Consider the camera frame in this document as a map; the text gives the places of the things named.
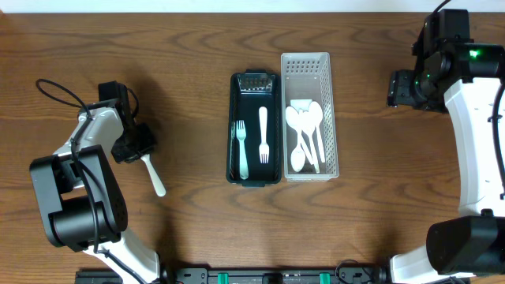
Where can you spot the clear plastic basket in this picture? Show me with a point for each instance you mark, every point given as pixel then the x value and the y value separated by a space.
pixel 308 76

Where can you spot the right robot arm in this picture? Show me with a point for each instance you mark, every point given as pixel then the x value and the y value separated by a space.
pixel 454 75

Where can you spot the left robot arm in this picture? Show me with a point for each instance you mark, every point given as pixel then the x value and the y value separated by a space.
pixel 80 202

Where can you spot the black plastic basket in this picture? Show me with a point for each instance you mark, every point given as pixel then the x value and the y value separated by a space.
pixel 249 91

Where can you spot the white fork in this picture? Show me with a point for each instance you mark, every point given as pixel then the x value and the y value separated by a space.
pixel 243 164
pixel 158 185

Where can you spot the white fork tines down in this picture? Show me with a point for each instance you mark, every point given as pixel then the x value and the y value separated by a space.
pixel 264 147

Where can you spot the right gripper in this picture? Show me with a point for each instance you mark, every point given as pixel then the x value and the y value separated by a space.
pixel 398 88

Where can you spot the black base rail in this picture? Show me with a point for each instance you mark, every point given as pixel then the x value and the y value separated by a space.
pixel 347 271

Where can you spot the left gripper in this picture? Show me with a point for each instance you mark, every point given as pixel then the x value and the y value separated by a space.
pixel 134 146

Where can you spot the white spoon thin handle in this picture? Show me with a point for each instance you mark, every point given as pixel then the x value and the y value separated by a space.
pixel 297 160

